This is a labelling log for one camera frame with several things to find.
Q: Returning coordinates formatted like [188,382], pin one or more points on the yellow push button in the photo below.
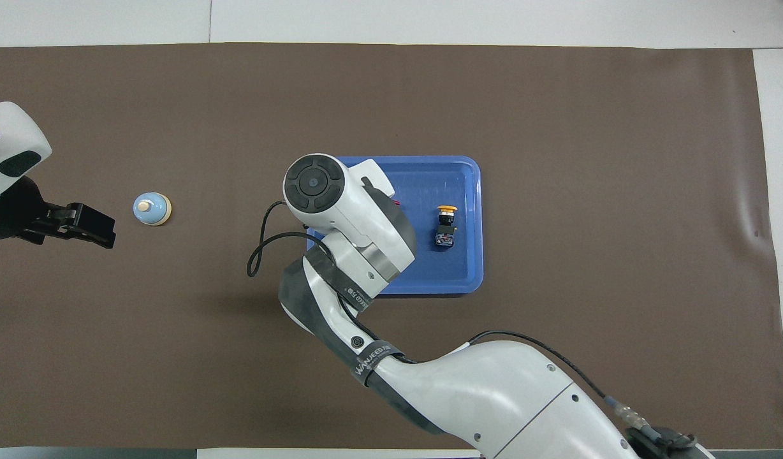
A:
[446,229]

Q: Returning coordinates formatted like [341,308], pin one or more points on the brown table mat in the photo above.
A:
[175,350]

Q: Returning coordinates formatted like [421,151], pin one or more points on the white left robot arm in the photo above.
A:
[9,146]

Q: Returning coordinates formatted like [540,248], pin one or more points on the light blue desk bell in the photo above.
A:
[150,209]

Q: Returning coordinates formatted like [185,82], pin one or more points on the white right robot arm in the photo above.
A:
[493,395]

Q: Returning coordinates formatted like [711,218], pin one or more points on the blue plastic tray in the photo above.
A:
[430,185]

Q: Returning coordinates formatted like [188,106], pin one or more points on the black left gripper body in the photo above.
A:
[21,210]

